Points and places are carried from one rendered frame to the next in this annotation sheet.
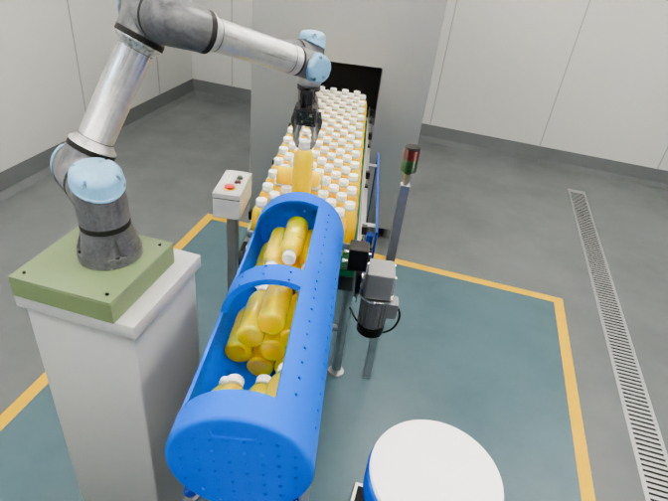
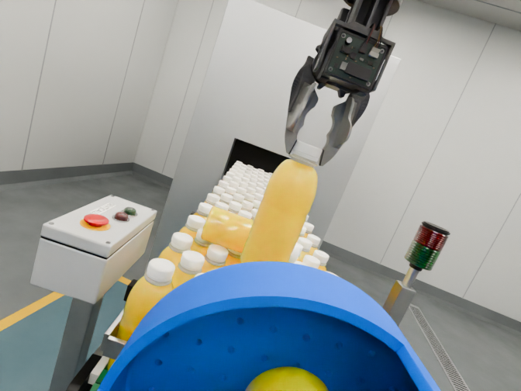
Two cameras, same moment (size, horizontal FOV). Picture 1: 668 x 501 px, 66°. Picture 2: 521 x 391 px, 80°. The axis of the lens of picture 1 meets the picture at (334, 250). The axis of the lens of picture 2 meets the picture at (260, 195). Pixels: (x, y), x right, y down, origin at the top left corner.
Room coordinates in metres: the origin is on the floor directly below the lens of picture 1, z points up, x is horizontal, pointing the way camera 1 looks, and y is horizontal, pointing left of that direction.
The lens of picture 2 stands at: (1.19, 0.21, 1.33)
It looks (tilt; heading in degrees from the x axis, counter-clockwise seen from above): 12 degrees down; 356
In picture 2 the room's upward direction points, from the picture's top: 21 degrees clockwise
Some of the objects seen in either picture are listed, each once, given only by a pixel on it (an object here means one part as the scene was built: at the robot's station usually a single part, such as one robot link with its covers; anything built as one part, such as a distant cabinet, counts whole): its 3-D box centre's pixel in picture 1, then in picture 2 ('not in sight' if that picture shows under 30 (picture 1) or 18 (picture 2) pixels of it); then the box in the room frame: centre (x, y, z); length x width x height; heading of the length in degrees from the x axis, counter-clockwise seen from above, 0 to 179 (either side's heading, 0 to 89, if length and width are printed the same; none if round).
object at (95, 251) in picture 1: (107, 236); not in sight; (1.03, 0.55, 1.26); 0.15 x 0.15 x 0.10
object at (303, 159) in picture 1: (302, 169); (281, 213); (1.62, 0.14, 1.23); 0.07 x 0.07 x 0.19
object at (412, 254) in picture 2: (409, 164); (422, 254); (1.88, -0.25, 1.18); 0.06 x 0.06 x 0.05
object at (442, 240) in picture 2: (411, 153); (430, 237); (1.88, -0.25, 1.23); 0.06 x 0.06 x 0.04
